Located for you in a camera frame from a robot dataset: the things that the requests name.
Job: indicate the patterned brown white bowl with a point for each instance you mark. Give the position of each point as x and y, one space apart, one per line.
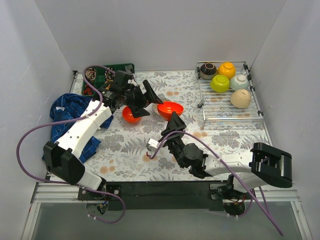
155 105

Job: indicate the pale green bowl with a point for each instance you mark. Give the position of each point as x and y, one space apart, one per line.
238 82

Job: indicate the beige bowl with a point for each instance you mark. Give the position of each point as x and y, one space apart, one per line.
241 98

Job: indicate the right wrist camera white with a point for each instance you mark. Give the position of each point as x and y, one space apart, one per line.
152 145

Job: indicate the blue plaid shirt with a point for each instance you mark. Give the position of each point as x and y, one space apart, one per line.
71 106

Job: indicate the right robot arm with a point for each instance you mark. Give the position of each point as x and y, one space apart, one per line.
259 166

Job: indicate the black brown bowl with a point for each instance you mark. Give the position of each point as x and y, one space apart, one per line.
207 71

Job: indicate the metal dish rack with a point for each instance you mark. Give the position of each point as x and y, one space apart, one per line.
217 107

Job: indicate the yellow orange bowl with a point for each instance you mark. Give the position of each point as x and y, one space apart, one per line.
227 69

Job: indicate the lime green bowl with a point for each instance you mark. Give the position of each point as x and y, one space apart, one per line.
220 83

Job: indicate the floral table mat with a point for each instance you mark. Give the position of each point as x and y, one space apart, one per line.
117 151

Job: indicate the rolled tie red black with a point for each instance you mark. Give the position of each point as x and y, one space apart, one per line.
88 91

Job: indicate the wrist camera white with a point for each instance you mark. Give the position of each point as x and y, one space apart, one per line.
132 81
152 145

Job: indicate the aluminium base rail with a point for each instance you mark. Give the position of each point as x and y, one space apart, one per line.
63 193

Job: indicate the rolled tie black dotted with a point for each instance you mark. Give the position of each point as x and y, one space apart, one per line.
109 74

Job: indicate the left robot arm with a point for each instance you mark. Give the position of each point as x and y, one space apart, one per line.
62 157

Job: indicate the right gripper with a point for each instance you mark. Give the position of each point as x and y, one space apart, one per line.
172 135

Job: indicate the green compartment tray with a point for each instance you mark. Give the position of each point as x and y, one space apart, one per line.
100 75

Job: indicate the rolled tie dark grey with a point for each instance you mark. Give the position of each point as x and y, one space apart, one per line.
129 69

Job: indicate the rolled tie pink brown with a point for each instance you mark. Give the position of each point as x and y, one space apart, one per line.
90 74

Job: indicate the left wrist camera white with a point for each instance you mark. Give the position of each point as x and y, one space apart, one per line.
132 81

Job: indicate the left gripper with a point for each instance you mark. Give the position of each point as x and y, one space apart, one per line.
141 98

